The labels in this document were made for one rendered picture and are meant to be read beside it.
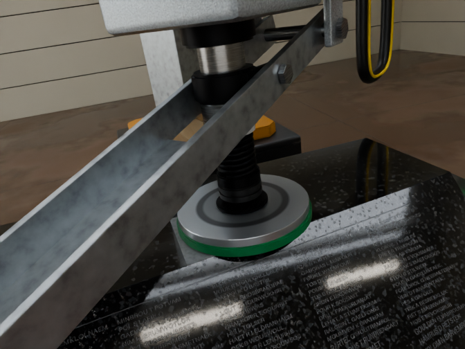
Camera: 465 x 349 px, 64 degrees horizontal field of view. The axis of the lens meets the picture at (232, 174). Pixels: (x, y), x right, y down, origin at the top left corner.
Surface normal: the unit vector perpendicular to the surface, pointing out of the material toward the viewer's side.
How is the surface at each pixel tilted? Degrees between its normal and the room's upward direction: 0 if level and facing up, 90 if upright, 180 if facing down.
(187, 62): 90
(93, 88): 90
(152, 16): 90
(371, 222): 45
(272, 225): 0
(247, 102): 90
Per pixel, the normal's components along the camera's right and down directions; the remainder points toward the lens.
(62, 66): 0.23, 0.37
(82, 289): 0.80, 0.15
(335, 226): 0.17, -0.40
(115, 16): -0.59, 0.40
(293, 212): -0.14, -0.90
